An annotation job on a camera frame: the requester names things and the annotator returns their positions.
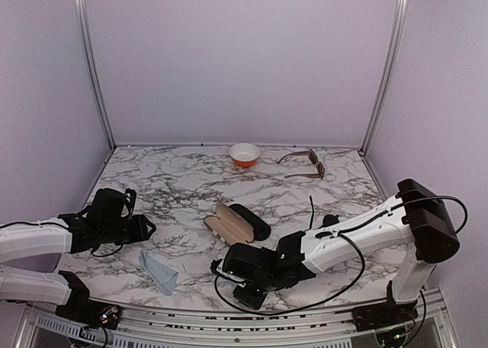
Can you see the brown translucent sunglasses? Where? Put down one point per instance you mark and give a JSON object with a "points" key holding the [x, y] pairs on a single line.
{"points": [[313, 160]]}

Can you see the white bowl orange outside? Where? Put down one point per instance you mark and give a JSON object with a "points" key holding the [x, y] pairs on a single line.
{"points": [[244, 155]]}

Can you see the aluminium frame post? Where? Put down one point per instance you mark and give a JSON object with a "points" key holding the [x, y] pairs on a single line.
{"points": [[90, 61], [396, 36]]}

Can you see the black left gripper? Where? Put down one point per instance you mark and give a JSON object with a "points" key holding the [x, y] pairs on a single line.
{"points": [[140, 230]]}

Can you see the brown striped glasses case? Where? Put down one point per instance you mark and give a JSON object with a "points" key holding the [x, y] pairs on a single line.
{"points": [[228, 226]]}

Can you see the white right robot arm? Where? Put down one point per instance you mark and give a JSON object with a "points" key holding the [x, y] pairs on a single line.
{"points": [[414, 216]]}

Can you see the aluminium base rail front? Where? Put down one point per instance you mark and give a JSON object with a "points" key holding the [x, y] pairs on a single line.
{"points": [[331, 326]]}

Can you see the aluminium frame post left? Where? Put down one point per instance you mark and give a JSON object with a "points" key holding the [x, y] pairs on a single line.
{"points": [[90, 61]]}

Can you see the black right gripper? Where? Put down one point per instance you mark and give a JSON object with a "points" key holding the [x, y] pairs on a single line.
{"points": [[254, 303]]}

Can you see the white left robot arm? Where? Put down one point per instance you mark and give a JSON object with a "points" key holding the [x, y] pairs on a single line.
{"points": [[109, 219]]}

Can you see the light blue cleaning cloth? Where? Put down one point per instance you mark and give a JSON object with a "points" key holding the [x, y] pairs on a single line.
{"points": [[164, 277]]}

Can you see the aluminium frame post right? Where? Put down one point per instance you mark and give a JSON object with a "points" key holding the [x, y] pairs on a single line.
{"points": [[396, 36]]}

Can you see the black woven glasses case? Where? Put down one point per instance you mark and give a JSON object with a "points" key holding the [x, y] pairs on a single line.
{"points": [[261, 230]]}

